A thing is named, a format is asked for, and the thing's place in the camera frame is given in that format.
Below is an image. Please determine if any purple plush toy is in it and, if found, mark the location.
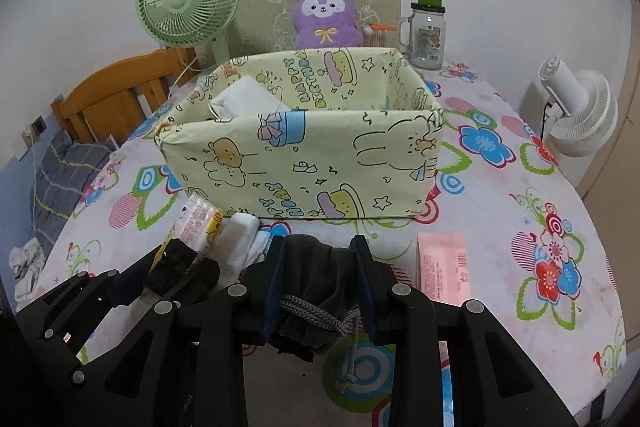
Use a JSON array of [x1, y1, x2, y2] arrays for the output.
[[291, 0, 365, 50]]

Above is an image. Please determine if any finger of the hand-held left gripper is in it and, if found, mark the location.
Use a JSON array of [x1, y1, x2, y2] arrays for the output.
[[15, 251, 169, 323], [145, 258, 222, 309]]

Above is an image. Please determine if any clear tissue packet yellow print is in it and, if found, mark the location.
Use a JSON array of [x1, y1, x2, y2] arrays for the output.
[[172, 199, 226, 253]]

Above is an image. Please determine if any dark grey drawstring pouch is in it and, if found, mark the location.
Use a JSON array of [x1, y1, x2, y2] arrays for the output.
[[240, 234, 371, 393]]

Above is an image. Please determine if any small orange-lidded swab container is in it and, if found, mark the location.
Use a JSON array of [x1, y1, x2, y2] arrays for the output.
[[363, 22, 396, 48]]

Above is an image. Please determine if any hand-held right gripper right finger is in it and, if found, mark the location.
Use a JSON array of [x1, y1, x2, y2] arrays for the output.
[[350, 236, 568, 427]]

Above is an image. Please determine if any glass jar with green lid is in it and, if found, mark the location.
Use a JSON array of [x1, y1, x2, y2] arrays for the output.
[[396, 0, 446, 71]]

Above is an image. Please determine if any beige wooden door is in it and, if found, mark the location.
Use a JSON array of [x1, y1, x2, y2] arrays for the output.
[[582, 142, 636, 208]]

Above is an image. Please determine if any white crumpled cloth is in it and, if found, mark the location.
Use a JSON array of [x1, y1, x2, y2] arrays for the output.
[[10, 242, 48, 303]]

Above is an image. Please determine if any yellow printed fabric storage box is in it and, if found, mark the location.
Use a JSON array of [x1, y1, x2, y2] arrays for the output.
[[154, 47, 445, 220]]

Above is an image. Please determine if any white folded cloth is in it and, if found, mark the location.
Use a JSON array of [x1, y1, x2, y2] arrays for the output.
[[207, 76, 291, 122], [220, 213, 273, 275]]

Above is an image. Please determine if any pink packet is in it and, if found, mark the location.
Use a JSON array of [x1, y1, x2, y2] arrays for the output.
[[416, 232, 473, 306]]

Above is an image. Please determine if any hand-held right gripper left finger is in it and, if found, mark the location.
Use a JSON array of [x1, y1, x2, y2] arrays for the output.
[[152, 237, 291, 427]]

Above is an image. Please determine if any white standing fan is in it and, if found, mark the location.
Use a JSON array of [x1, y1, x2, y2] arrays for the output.
[[537, 54, 619, 188]]

